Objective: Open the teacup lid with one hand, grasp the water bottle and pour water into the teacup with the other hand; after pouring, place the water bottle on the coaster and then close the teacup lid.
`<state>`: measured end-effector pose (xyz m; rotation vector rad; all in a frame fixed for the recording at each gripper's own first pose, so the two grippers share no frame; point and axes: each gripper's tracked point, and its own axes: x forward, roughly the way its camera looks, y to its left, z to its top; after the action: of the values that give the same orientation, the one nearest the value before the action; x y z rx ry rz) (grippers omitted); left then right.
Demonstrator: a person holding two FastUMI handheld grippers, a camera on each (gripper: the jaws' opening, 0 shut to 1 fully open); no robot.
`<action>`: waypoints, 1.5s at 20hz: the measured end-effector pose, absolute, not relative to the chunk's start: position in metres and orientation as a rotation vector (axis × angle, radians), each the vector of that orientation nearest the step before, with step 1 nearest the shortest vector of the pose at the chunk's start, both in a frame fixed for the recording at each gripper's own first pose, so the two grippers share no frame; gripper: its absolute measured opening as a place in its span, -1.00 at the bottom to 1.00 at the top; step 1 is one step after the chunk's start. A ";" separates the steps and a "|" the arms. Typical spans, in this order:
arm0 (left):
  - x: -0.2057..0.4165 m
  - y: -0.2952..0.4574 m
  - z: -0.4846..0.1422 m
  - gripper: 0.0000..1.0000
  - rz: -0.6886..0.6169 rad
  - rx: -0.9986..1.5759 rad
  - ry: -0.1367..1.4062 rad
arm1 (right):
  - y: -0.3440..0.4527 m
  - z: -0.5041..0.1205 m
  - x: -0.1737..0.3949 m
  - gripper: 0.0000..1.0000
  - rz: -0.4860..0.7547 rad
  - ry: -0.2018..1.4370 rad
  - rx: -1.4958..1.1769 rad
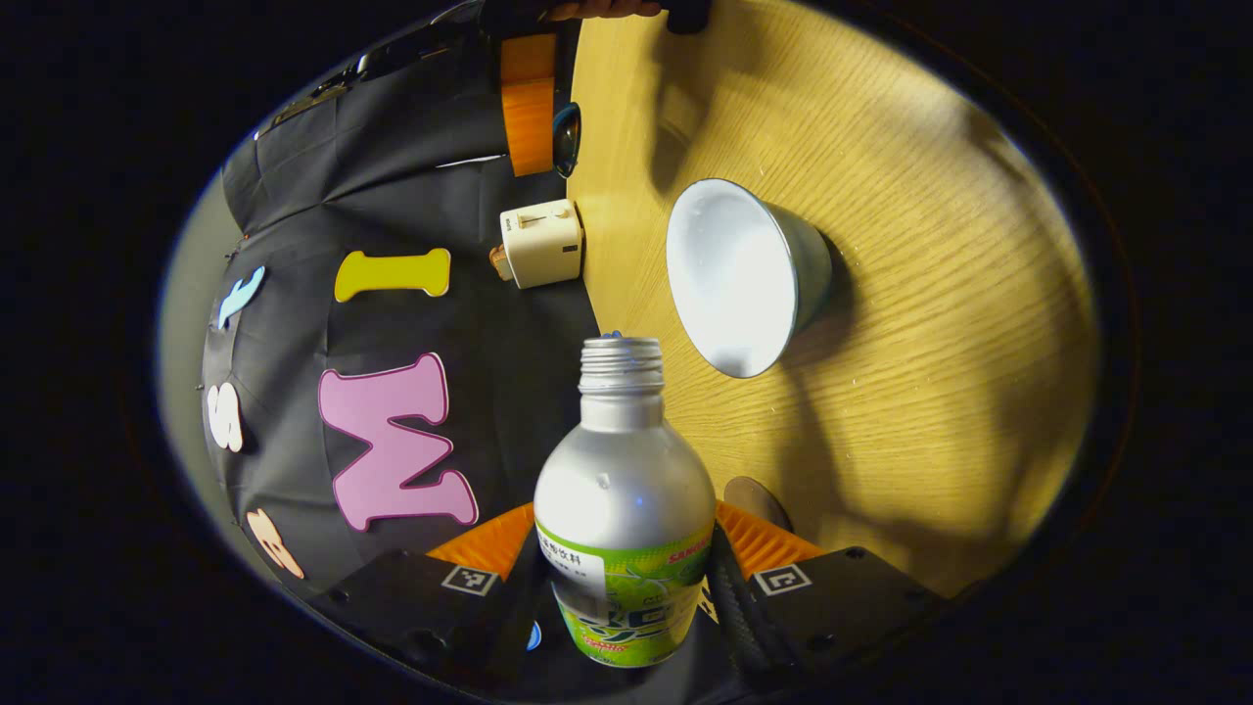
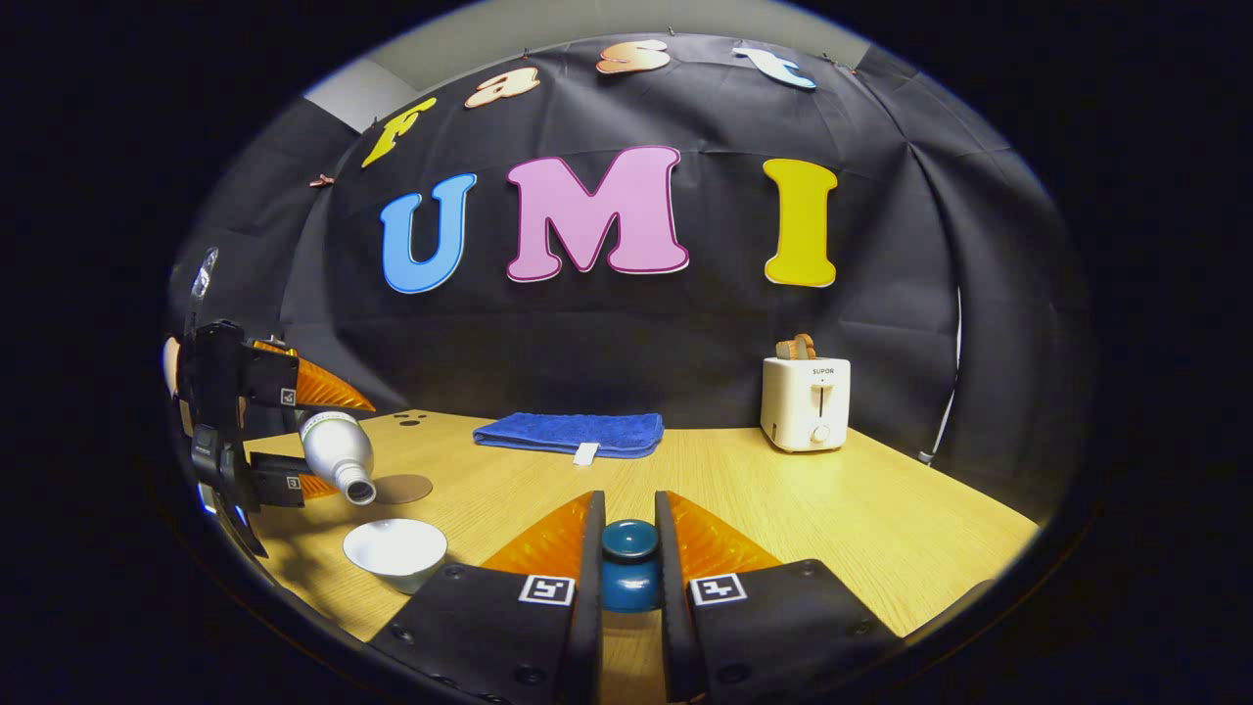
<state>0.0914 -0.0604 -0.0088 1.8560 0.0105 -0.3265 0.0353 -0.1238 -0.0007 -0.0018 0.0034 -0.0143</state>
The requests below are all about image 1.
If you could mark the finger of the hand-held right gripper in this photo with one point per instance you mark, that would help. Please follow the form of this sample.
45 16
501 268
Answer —
529 108

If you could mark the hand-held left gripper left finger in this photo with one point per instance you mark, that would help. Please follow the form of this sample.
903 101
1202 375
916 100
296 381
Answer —
421 607

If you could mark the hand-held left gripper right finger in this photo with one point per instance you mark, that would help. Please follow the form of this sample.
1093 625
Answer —
832 607

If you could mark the dark blue teacup lid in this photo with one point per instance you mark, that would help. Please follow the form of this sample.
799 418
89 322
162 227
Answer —
569 142

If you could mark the round brown coaster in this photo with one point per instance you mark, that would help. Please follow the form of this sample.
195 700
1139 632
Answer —
759 499

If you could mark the silver water bottle green label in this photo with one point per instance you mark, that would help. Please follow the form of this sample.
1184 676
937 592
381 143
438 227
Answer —
626 490

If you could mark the white teacup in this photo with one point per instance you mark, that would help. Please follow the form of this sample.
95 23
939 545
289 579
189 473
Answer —
734 274

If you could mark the white toaster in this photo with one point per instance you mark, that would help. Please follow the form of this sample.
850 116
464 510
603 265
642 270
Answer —
543 245

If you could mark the bread slice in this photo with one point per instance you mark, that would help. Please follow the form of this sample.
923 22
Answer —
501 264

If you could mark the black backdrop cloth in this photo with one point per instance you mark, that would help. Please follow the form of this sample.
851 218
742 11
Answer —
392 206

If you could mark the dark tripod stand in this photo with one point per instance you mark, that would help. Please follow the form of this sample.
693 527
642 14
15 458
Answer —
352 83

